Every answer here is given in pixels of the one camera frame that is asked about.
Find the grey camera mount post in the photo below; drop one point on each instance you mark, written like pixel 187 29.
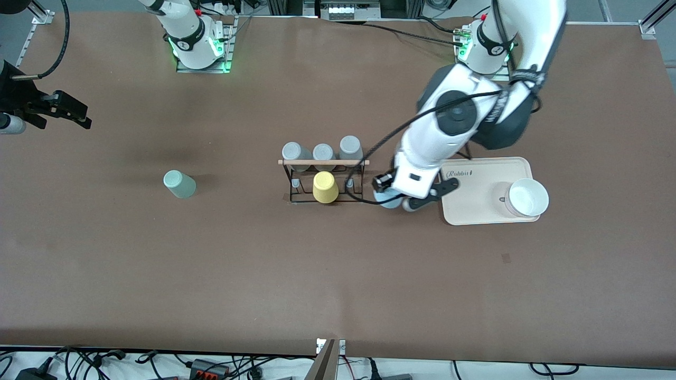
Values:
pixel 323 361

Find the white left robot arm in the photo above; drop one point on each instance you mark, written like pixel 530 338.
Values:
pixel 454 116

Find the yellow cup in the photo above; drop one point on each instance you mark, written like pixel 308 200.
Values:
pixel 325 188

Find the light blue cup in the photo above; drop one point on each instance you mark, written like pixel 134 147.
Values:
pixel 390 201

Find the aluminium corner bracket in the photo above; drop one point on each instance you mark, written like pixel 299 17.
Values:
pixel 647 27

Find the black power adapter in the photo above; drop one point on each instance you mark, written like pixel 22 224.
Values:
pixel 36 374

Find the black terminal block orange levers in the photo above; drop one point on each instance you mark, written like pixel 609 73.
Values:
pixel 208 369

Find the grey cup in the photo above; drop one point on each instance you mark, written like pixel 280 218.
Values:
pixel 293 153
pixel 350 148
pixel 323 153

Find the aluminium frame rail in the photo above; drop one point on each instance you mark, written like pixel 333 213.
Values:
pixel 31 39

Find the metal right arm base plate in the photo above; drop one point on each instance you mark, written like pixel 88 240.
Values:
pixel 228 47

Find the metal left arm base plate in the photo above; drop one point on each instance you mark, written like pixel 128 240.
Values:
pixel 460 55

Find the white bowl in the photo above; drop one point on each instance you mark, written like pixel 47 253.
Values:
pixel 528 198

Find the cream plastic tray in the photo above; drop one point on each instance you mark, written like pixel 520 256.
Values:
pixel 475 206

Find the mint green cup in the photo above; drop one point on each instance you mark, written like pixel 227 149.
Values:
pixel 181 186

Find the white power strip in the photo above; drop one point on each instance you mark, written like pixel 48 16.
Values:
pixel 348 10

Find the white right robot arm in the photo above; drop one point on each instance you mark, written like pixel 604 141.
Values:
pixel 185 31

